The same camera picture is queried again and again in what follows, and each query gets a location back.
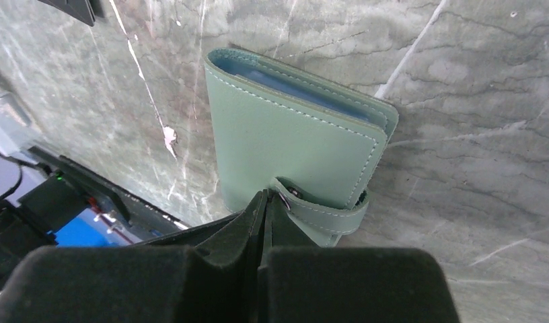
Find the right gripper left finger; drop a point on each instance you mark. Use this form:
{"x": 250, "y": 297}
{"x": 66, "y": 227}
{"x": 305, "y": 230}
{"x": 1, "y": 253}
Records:
{"x": 23, "y": 298}

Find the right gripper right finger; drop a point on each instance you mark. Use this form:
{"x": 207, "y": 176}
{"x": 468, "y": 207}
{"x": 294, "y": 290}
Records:
{"x": 299, "y": 281}

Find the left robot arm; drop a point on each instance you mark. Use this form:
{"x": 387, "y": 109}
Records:
{"x": 20, "y": 223}

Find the green card holder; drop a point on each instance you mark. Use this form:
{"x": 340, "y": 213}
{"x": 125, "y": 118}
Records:
{"x": 314, "y": 142}

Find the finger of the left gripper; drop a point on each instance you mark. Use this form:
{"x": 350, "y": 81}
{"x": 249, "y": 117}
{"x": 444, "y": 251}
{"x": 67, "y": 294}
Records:
{"x": 191, "y": 236}

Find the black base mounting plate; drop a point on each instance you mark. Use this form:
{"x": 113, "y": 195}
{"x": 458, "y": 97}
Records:
{"x": 132, "y": 213}

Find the black VIP card stack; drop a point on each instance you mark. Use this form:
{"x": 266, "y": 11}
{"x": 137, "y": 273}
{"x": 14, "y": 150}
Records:
{"x": 85, "y": 11}

